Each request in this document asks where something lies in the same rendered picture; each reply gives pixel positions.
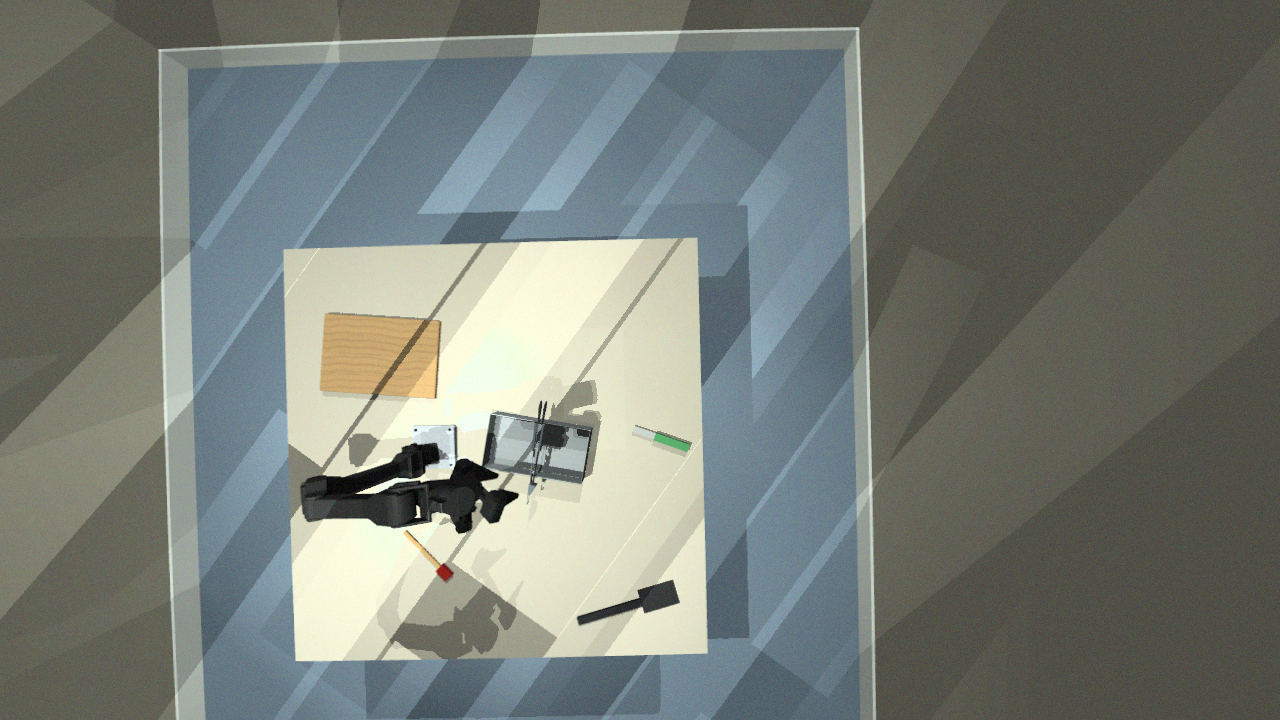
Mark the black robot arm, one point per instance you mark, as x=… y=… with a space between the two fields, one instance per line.
x=334 y=497

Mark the wooden board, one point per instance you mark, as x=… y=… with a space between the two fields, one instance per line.
x=380 y=355

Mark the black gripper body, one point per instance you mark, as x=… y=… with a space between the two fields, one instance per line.
x=493 y=501

